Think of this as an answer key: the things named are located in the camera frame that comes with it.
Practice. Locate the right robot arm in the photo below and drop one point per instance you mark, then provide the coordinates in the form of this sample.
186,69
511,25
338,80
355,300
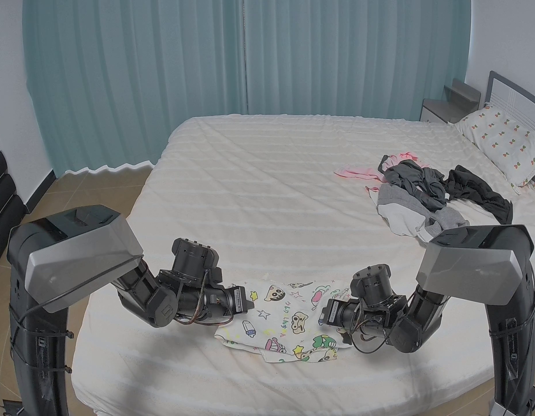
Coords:
475,271

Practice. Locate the blue-green curtain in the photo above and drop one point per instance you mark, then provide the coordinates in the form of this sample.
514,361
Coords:
133,67
349,46

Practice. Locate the white printed pyjama top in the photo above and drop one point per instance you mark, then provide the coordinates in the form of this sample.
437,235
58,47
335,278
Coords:
289,319

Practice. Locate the black garment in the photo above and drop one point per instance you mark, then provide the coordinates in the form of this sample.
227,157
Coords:
479,189

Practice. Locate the white printed pillow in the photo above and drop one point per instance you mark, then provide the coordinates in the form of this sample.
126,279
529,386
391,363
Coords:
506,141

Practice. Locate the bed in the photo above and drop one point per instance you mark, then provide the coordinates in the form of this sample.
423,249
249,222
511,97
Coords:
271,210

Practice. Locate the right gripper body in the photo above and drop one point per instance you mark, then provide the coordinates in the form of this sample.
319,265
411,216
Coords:
341,314

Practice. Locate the black chest of drawers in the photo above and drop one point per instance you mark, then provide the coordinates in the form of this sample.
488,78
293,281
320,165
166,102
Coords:
3,206

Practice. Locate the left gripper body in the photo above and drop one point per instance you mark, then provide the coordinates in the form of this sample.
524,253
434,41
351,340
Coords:
239,301

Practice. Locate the pink garment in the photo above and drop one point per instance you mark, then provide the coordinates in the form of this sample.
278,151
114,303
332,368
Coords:
358,172

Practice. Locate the dark grey garment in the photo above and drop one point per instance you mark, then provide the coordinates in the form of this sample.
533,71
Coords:
412,178

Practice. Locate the grey and white garment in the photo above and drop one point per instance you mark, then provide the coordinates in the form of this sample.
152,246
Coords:
401,215

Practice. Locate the black power adapter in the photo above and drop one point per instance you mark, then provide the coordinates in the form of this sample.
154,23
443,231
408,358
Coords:
12,407

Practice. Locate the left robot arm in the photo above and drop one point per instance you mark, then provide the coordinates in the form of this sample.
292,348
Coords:
76,249

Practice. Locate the grey bedside table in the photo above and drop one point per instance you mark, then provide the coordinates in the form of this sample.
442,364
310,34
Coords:
443,108

